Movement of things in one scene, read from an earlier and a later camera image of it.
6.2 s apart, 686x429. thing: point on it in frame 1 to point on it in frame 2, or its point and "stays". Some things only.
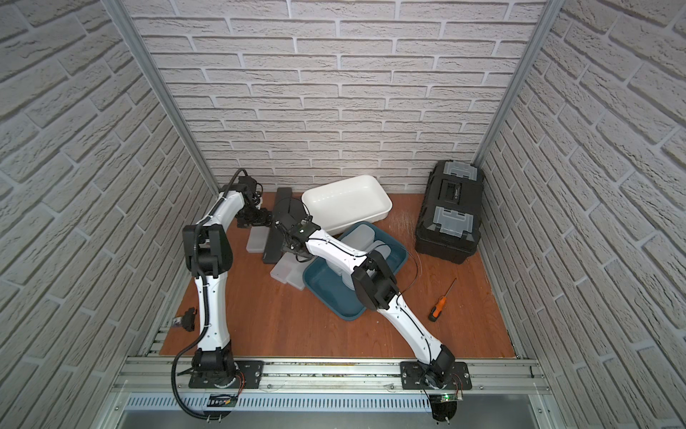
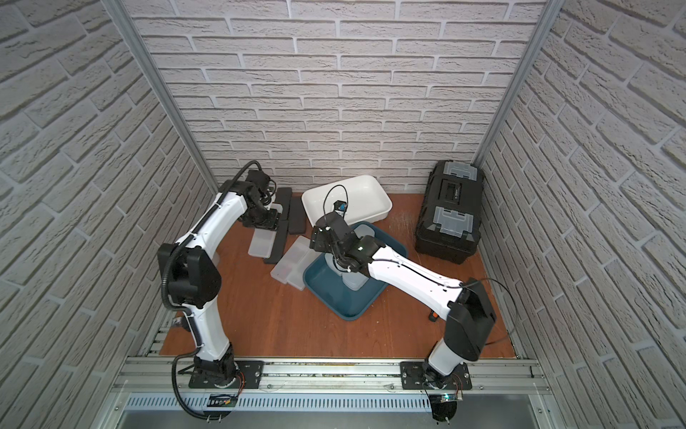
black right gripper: [288, 243] to [316, 241]
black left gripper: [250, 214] stays
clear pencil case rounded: [360, 237] stays
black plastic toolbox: [449, 220] stays
